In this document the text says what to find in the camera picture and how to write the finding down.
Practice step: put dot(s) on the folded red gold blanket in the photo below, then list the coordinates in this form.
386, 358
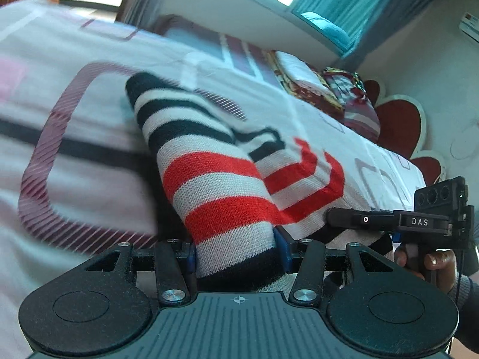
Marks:
304, 83

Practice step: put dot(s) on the white patterned bed quilt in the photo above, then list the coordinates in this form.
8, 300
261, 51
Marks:
77, 176

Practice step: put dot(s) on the person's right hand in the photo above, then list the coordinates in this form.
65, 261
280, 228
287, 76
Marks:
442, 262

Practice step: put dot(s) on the striped pillow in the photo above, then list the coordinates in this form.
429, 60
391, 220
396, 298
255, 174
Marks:
359, 114

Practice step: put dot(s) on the red black striped knit sweater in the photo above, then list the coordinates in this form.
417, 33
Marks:
231, 185

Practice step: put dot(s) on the teal cloth on windowsill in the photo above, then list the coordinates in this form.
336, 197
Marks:
330, 30

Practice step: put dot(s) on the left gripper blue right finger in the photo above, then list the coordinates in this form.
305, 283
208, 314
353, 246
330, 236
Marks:
288, 250

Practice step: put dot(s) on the white wall air conditioner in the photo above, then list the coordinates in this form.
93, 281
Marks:
469, 25

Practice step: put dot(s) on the striped grey maroon bed sheet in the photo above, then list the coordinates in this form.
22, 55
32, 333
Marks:
236, 53

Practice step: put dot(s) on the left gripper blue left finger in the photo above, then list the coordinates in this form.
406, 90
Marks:
191, 258

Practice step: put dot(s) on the red white scalloped headboard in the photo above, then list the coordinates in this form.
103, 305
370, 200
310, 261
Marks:
404, 130

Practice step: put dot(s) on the grey right curtain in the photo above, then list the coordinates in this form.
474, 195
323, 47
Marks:
387, 18

